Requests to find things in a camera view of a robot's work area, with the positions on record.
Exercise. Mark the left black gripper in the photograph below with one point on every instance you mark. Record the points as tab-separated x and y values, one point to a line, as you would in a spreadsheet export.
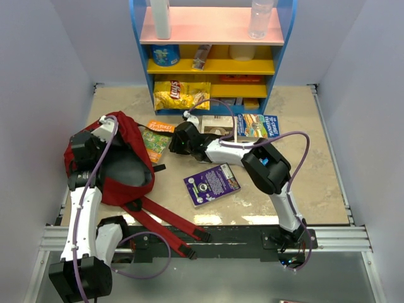
102	144

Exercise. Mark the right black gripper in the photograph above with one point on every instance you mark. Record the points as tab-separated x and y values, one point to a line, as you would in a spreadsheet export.
175	145

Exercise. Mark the orange Treehouse book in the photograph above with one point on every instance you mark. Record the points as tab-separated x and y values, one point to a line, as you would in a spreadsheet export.
156	137

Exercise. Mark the red backpack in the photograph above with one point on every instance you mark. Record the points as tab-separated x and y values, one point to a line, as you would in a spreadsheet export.
127	175

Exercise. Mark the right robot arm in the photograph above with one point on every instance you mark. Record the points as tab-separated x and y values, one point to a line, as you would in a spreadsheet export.
268	169

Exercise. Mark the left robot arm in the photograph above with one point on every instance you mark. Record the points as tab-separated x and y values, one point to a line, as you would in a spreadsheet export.
83	271

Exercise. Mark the yellow Lays chips bag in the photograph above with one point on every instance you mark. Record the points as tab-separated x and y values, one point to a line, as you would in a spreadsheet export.
175	94

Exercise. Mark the white coffee cover book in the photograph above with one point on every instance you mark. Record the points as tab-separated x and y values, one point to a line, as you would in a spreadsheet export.
219	125

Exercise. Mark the purple book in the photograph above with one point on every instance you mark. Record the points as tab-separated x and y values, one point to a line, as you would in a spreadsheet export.
212	184

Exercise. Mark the white small carton boxes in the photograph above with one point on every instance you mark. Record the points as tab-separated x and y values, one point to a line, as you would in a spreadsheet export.
227	100

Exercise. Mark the blue Treehouse book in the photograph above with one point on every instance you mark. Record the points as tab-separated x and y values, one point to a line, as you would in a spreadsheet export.
250	127

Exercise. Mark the yellow small box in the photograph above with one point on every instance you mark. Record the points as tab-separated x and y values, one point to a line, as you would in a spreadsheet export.
251	103

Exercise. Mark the red flat snack box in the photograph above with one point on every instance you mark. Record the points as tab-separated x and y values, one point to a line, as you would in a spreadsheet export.
240	78

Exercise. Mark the blue pencil case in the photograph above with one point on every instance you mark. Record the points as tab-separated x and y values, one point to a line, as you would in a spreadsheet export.
264	161

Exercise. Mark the blue shelf unit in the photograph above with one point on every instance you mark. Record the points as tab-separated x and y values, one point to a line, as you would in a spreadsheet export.
220	27

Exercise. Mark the blue snack canister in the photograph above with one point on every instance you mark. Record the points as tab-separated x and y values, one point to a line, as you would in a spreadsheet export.
165	55

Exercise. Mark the brown wrapped snack bar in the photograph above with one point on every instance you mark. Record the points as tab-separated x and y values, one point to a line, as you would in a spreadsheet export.
200	57

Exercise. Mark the cream white jar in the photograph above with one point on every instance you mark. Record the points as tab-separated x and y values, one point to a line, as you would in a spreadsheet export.
242	52

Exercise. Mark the white tall bottle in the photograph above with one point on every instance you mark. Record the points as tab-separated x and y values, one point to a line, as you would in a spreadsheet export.
161	16

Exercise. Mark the clear plastic water bottle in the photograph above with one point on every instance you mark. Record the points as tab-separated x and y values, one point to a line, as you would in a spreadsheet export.
260	18

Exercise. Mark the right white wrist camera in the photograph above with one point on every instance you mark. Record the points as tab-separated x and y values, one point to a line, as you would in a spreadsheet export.
188	117

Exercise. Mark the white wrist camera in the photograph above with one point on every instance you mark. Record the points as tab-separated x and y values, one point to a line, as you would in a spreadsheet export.
107	129
188	117

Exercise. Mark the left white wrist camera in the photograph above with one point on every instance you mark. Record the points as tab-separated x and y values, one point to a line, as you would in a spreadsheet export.
107	129

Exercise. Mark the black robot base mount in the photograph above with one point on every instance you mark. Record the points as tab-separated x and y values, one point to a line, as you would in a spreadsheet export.
265	242

